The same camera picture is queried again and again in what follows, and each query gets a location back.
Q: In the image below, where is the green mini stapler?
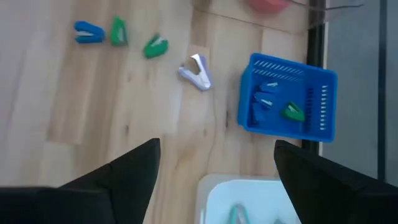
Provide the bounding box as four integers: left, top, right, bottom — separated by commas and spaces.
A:
280, 101, 306, 123
110, 16, 129, 47
142, 32, 170, 59

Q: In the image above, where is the blue plastic basket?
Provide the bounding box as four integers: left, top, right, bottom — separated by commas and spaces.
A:
238, 52, 339, 143

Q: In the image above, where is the pink tape roll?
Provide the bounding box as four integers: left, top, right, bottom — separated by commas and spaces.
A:
247, 0, 293, 14

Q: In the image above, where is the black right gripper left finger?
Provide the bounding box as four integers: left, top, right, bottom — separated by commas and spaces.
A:
60, 138, 162, 224

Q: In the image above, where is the clear plastic container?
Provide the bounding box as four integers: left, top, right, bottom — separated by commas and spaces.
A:
191, 0, 366, 34

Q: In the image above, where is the white plastic bin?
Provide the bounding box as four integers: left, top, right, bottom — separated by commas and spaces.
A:
195, 174, 302, 224

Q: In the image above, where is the teal staple remover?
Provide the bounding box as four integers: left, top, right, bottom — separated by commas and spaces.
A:
228, 203, 251, 224

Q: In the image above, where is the blue mini stapler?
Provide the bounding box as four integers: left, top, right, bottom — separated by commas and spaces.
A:
253, 92, 276, 110
259, 81, 280, 93
73, 20, 106, 44

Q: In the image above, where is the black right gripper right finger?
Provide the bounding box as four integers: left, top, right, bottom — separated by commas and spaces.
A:
274, 139, 398, 224

